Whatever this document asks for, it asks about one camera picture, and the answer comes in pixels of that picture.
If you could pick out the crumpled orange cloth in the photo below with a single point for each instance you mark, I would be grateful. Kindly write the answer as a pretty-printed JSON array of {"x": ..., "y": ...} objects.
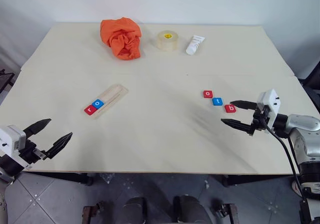
[{"x": 121, "y": 37}]

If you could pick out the wooden letter tray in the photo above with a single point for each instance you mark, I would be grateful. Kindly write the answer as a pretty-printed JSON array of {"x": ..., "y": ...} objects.
[{"x": 113, "y": 93}]

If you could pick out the red tile letter b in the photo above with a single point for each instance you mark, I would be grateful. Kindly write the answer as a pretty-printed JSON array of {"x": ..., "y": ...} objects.
[{"x": 230, "y": 108}]

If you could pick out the black stand beside table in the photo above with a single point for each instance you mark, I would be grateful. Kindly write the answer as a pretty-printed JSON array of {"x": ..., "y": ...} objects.
[{"x": 6, "y": 80}]

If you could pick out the white squeeze tube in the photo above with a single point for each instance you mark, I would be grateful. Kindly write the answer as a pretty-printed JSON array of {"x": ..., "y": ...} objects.
[{"x": 195, "y": 44}]

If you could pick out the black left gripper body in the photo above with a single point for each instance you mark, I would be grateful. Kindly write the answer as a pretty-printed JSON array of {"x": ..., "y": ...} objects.
[{"x": 28, "y": 152}]

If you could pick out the red tile letter o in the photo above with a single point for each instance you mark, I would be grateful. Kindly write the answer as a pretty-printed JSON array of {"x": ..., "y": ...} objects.
[{"x": 208, "y": 94}]

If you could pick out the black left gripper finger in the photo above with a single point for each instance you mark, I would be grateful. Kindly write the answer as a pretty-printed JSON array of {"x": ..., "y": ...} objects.
[
  {"x": 37, "y": 126},
  {"x": 60, "y": 143}
]

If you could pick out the dark rounded shape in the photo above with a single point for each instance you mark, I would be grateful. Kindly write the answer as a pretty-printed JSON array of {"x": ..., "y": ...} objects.
[
  {"x": 191, "y": 210},
  {"x": 135, "y": 211}
]

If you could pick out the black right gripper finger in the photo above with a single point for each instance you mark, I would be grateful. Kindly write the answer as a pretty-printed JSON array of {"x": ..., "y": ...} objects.
[
  {"x": 238, "y": 125},
  {"x": 246, "y": 104}
]

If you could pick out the clear tape roll yellow core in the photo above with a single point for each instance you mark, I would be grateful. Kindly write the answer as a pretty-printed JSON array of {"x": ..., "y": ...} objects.
[{"x": 167, "y": 42}]

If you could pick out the blue tile letter o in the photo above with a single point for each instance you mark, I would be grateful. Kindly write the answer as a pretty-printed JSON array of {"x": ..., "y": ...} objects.
[{"x": 97, "y": 104}]

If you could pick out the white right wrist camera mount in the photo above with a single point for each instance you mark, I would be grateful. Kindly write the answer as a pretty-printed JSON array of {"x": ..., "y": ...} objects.
[{"x": 271, "y": 101}]

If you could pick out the black table frame bar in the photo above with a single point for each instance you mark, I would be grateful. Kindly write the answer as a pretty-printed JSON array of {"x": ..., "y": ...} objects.
[
  {"x": 60, "y": 177},
  {"x": 257, "y": 180}
]

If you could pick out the red tile letter r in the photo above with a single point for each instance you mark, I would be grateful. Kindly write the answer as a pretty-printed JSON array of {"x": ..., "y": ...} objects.
[{"x": 90, "y": 110}]

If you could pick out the blue tile letter t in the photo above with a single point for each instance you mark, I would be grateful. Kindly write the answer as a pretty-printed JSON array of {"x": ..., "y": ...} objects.
[{"x": 217, "y": 101}]

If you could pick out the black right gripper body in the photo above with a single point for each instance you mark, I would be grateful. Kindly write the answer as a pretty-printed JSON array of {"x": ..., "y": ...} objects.
[{"x": 257, "y": 124}]

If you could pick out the rusty metal bracket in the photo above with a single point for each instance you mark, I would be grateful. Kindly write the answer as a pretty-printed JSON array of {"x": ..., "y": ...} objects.
[
  {"x": 226, "y": 212},
  {"x": 91, "y": 212}
]

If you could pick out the dark chair beside table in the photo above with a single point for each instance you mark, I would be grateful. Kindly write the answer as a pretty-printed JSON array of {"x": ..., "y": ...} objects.
[{"x": 312, "y": 86}]

